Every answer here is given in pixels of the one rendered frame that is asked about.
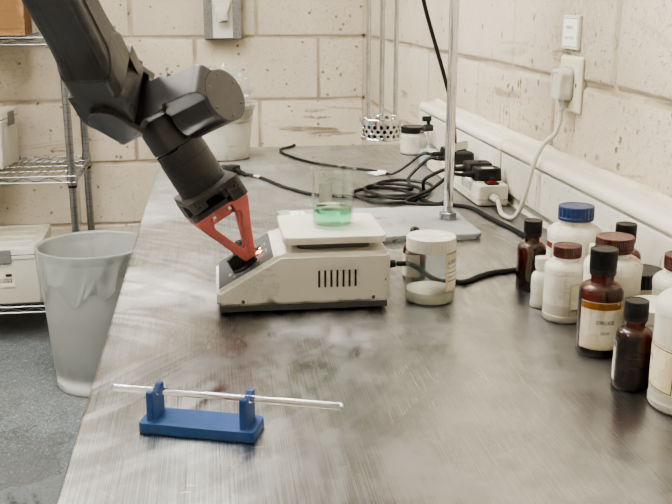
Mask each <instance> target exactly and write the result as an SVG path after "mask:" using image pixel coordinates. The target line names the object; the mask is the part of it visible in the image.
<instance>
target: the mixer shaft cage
mask: <svg viewBox="0 0 672 504"><path fill-rule="evenodd" d="M385 9H386V0H380V62H379V112H378V113H377V114H374V115H370V80H371V0H367V13H366V115H364V116H362V117H360V118H359V122H360V123H361V124H362V136H361V137H360V139H361V140H364V141H371V142H393V141H399V140H401V139H402V137H401V124H402V123H403V117H400V116H399V115H397V109H398V52H399V0H395V15H394V77H393V115H388V114H386V113H385V112H384V81H385ZM375 138H376V139H375ZM380 138H382V139H380ZM387 138H388V139H387Z"/></svg>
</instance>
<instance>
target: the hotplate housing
mask: <svg viewBox="0 0 672 504"><path fill-rule="evenodd" d="M267 233H268V235H269V239H270V243H271V248H272V252H273V258H271V259H270V260H268V261H266V262H265V263H263V264H261V265H260V266H258V267H256V268H255V269H253V270H251V271H249V272H248V273H246V274H244V275H243V276H241V277H239V278H238V279H236V280H234V281H233V282H231V283H229V284H228V285H226V286H224V287H223V288H221V289H220V290H219V265H218V266H216V296H217V304H220V313H225V312H250V311H274V310H299V309H323V308H348V307H372V306H387V300H386V298H387V297H390V268H392V267H396V261H395V260H391V259H390V253H389V251H388V250H387V249H386V247H385V246H384V244H383V243H382V242H378V243H348V244H317V245H286V244H284V243H283V241H282V238H281V234H280V231H279V229H276V230H274V231H269V232H267Z"/></svg>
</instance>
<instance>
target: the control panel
mask: <svg viewBox="0 0 672 504"><path fill-rule="evenodd" d="M254 246H255V248H256V247H257V246H261V247H260V248H258V249H256V250H255V252H257V251H258V250H262V251H261V252H259V253H258V254H256V255H255V256H256V258H257V260H256V262H255V263H254V264H253V265H252V266H250V267H249V268H247V269H246V270H244V271H242V272H240V273H237V274H234V273H233V271H232V270H231V268H230V267H229V265H228V264H227V262H226V261H227V260H228V259H229V258H230V257H232V256H233V253H232V254H231V255H229V256H227V257H226V258H224V259H222V260H221V261H219V290H220V289H221V288H223V287H224V286H226V285H228V284H229V283H231V282H233V281H234V280H236V279H238V278H239V277H241V276H243V275H244V274H246V273H248V272H249V271H251V270H253V269H255V268H256V267H258V266H260V265H261V264H263V263H265V262H266V261H268V260H270V259H271V258H273V252H272V248H271V243H270V239H269V235H268V233H266V234H264V235H263V236H261V237H259V238H257V239H256V240H254Z"/></svg>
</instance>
